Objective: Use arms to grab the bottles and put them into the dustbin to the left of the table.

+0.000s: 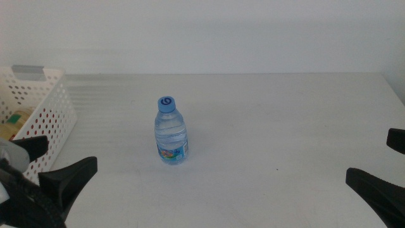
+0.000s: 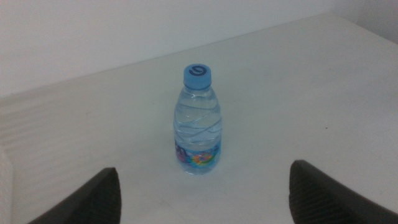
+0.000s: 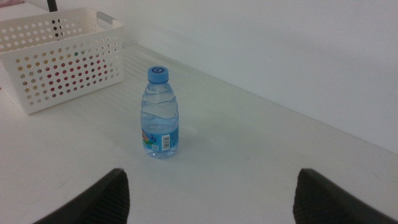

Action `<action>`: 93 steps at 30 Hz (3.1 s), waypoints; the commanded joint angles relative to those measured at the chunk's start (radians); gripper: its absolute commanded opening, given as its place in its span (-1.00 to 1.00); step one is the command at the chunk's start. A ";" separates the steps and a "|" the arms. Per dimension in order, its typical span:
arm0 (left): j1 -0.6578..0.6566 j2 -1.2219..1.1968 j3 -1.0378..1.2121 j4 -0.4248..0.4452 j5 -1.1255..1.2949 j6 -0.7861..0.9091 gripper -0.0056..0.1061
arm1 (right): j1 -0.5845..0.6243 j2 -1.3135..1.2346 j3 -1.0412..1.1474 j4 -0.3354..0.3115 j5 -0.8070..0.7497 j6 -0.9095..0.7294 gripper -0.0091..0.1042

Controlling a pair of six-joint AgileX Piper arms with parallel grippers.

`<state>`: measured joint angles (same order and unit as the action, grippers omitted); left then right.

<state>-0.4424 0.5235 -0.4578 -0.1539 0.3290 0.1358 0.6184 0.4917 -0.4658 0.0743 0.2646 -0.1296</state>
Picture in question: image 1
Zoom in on white perforated plastic basket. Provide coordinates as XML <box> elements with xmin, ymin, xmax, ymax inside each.
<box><xmin>0</xmin><ymin>65</ymin><xmax>78</xmax><ymax>186</ymax></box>

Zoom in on thick braided black cable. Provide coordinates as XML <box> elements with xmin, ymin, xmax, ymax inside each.
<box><xmin>0</xmin><ymin>158</ymin><xmax>67</xmax><ymax>228</ymax></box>

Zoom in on red soda can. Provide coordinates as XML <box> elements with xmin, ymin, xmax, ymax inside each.
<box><xmin>9</xmin><ymin>109</ymin><xmax>69</xmax><ymax>178</ymax></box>

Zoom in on yellow juice bottle white cap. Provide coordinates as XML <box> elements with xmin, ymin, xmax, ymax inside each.
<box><xmin>0</xmin><ymin>107</ymin><xmax>36</xmax><ymax>142</ymax></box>

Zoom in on clear water bottle blue cap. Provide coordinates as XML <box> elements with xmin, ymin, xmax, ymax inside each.
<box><xmin>154</xmin><ymin>96</ymin><xmax>189</xmax><ymax>166</ymax></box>

